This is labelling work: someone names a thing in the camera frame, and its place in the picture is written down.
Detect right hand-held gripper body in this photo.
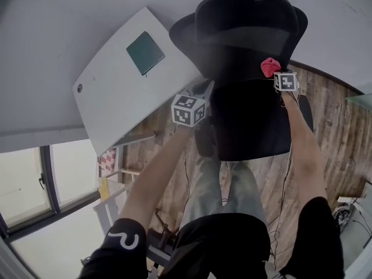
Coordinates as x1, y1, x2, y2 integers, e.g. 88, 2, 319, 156
273, 71, 301, 102

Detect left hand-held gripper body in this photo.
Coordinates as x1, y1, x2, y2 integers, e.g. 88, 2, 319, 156
171, 79, 216, 128

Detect red cloth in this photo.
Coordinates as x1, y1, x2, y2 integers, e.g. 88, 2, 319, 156
260, 57, 282, 79

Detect black office chair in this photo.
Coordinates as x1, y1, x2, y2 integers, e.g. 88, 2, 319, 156
169, 0, 315, 163

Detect person's left forearm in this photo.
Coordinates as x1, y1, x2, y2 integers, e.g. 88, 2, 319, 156
119, 124, 199, 230

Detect person's right forearm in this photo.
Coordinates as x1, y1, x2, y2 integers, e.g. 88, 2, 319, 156
280, 91, 328, 215

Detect pink checkered cloth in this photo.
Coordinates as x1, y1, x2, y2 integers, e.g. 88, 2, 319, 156
98, 148, 117, 171

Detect white desk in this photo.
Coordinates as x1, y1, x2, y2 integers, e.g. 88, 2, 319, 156
72, 6, 205, 157

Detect dark green notebook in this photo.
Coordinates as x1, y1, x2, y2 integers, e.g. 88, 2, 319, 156
125, 31, 166, 78

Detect frosted glass door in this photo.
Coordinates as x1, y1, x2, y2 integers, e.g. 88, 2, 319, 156
344, 92, 372, 110

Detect person's light blue jeans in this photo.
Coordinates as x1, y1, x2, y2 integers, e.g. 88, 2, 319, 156
179, 155, 267, 224

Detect yellow item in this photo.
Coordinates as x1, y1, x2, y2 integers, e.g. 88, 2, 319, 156
98, 181, 111, 201

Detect white metal rack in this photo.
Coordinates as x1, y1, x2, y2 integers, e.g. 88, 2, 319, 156
92, 130, 160, 235

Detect black stand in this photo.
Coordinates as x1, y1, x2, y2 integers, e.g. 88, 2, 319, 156
146, 207, 181, 253

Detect person's black shirt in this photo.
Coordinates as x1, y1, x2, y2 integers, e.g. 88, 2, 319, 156
76, 195, 347, 279

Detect white side table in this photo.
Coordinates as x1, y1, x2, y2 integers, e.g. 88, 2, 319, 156
332, 195, 372, 274

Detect dark framed window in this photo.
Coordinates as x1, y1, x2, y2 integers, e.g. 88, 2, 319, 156
0, 139, 102, 238

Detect thin black cable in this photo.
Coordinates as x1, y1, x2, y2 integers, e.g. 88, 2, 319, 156
267, 143, 294, 261
182, 146, 192, 205

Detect tangle of cables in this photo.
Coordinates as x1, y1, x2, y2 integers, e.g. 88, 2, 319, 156
332, 204, 355, 230

